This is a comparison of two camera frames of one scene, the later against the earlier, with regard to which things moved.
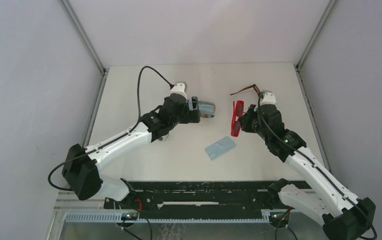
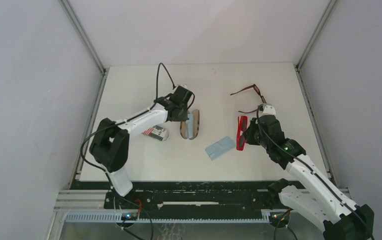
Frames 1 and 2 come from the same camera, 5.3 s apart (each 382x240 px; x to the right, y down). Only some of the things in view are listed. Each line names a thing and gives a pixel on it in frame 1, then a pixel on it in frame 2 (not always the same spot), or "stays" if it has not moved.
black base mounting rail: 204,197 stays
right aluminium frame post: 305,87 stays
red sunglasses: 238,108 to 242,126
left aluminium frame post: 103,71 stays
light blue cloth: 220,147 stays
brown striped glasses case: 207,109 to 183,125
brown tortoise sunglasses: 255,87 stays
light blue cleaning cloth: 204,108 to 189,126
